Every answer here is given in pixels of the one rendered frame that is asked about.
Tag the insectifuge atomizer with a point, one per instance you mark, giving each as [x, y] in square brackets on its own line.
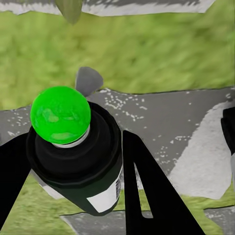
[74, 145]

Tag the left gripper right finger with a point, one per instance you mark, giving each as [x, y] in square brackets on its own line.
[170, 214]

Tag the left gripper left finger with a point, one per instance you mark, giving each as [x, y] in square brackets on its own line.
[14, 169]

